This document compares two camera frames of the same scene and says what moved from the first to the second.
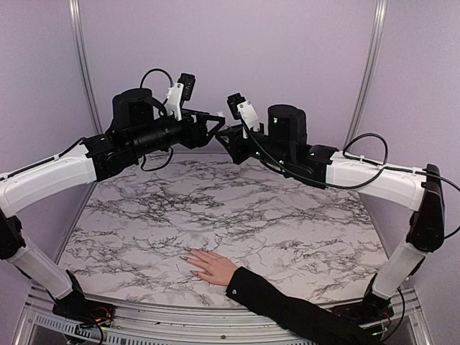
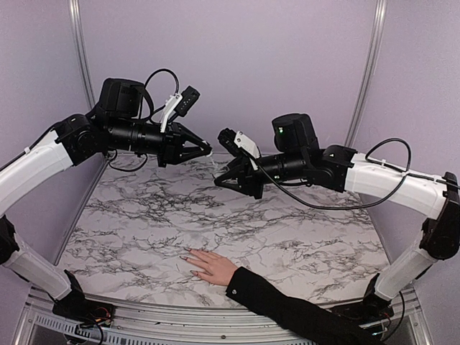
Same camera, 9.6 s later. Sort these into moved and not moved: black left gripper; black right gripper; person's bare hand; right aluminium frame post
Moved: black right gripper; black left gripper
Not moved: right aluminium frame post; person's bare hand
